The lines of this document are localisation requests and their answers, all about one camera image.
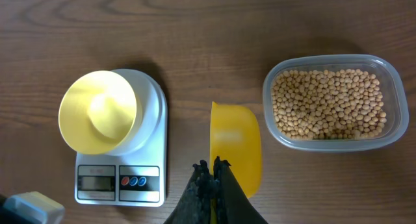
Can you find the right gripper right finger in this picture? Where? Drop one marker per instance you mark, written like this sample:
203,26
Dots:
231,204

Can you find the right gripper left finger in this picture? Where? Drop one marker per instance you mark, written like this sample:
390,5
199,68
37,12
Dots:
194,206

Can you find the yellow measuring scoop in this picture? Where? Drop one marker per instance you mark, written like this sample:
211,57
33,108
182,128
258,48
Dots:
235,137

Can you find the white digital kitchen scale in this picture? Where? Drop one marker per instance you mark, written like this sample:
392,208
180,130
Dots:
135,176

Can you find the yellow plastic bowl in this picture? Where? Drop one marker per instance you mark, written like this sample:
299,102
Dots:
98,112

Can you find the soybeans pile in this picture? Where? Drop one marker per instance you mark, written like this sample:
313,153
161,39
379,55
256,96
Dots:
328,105

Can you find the clear plastic bean container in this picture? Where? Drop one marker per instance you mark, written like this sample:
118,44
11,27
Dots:
394,98

